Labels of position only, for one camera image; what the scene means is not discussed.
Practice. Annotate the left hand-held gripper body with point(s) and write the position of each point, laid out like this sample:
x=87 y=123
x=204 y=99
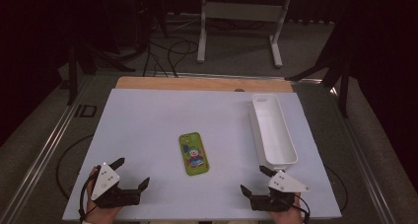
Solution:
x=104 y=181

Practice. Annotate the person's right hand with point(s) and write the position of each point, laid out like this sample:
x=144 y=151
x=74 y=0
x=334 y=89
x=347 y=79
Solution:
x=291 y=216

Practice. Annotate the black stand legs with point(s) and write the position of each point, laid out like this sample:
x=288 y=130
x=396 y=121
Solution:
x=343 y=92
x=73 y=76

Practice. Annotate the metal floor rail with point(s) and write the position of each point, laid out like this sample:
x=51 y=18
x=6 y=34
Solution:
x=364 y=164
x=42 y=151

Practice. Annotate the white metal stand frame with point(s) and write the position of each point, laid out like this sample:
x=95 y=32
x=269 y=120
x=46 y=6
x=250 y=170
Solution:
x=243 y=12

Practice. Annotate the white plastic bin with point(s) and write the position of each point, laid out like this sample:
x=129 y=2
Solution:
x=274 y=135

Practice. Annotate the phone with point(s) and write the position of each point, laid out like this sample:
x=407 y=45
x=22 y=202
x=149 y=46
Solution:
x=194 y=153

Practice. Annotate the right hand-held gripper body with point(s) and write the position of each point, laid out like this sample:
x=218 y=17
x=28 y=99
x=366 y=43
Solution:
x=284 y=184

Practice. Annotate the person's left hand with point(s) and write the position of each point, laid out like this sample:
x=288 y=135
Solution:
x=98 y=214

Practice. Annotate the white table mat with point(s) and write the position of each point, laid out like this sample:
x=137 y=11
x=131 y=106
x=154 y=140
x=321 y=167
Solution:
x=148 y=125

